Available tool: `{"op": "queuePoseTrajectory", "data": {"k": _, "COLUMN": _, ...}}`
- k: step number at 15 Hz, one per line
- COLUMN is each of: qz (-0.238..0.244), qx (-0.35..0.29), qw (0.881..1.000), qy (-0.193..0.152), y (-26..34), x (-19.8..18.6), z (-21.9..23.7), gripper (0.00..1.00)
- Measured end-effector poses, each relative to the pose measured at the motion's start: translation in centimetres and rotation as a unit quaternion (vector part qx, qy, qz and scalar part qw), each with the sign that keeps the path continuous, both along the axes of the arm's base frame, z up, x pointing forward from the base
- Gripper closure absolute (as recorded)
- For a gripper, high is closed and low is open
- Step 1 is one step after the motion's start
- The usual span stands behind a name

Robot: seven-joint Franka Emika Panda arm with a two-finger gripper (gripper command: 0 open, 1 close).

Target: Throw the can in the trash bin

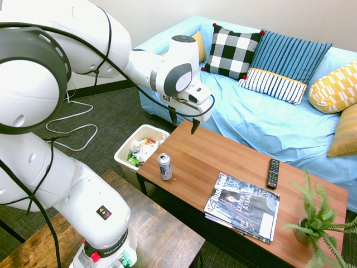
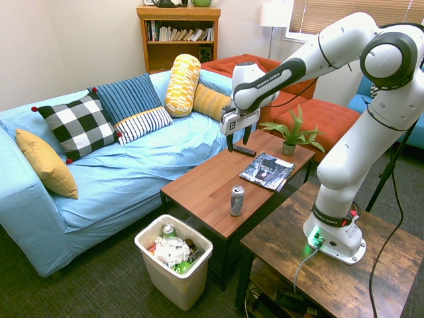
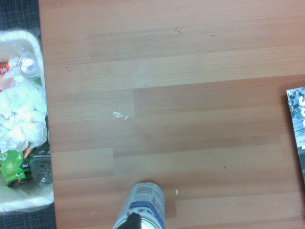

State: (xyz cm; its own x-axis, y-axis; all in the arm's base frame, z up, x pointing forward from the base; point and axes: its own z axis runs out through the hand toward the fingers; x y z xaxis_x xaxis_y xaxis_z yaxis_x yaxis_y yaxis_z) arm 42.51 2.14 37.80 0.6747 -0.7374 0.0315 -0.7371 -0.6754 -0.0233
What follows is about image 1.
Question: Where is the small yellow pillow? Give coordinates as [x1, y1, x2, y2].
[192, 30, 208, 63]

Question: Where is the silver drink can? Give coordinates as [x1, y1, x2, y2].
[157, 152, 173, 181]

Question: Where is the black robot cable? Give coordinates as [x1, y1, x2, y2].
[0, 5, 215, 268]

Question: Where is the black remote control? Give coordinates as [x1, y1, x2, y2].
[266, 158, 281, 190]

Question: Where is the light blue covered sofa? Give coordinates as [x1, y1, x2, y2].
[134, 15, 357, 213]

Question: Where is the black white checkered pillow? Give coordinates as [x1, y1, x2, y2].
[200, 23, 265, 81]

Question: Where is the mustard yellow woven pillow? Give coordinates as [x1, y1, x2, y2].
[326, 103, 357, 158]

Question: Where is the stack of magazines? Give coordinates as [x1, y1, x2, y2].
[204, 172, 281, 241]

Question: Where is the white plastic trash bin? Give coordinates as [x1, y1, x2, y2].
[113, 124, 171, 197]

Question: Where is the yellow white patterned pillow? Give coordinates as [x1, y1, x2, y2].
[308, 60, 357, 114]

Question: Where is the green potted fern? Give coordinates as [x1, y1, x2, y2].
[281, 168, 357, 268]

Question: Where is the dark wooden robot table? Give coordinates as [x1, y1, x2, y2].
[0, 168, 206, 268]

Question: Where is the blue striped pillow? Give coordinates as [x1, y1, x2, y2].
[237, 29, 333, 107]

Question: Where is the crumpled trash in bin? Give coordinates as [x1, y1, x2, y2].
[127, 138, 166, 168]

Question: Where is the white cable on floor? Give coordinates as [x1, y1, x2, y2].
[45, 80, 99, 152]

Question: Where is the wooden coffee table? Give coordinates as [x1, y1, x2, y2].
[136, 119, 350, 268]

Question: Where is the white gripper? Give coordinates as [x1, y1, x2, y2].
[162, 82, 213, 136]

